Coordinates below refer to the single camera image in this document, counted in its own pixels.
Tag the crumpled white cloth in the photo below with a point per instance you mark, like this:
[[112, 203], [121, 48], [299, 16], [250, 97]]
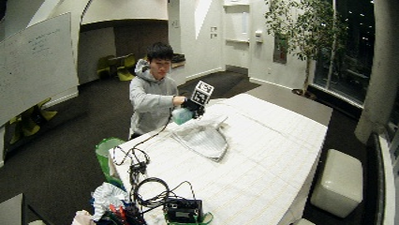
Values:
[[107, 198]]

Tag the white tablecloth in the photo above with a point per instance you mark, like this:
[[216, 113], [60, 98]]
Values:
[[233, 156]]

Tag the the person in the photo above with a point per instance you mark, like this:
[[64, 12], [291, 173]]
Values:
[[150, 97]]

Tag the white cube ottoman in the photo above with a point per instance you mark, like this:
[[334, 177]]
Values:
[[337, 182]]

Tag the green waste bin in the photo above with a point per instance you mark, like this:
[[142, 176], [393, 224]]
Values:
[[105, 156]]

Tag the whiteboard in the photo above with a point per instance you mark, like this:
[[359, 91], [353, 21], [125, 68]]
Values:
[[36, 65]]

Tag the pale green plastic container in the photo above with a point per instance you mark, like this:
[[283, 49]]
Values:
[[182, 115]]

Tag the potted indoor tree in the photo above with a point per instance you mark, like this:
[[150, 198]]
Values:
[[305, 34]]

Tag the white door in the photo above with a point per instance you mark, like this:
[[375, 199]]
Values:
[[237, 34]]

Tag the black electronic box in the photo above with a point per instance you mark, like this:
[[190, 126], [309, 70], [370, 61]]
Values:
[[184, 210]]

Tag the white marker cube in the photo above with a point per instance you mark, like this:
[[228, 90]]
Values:
[[202, 93]]

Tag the yellow-green chair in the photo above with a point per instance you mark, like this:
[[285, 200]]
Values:
[[33, 120], [124, 68], [104, 66]]

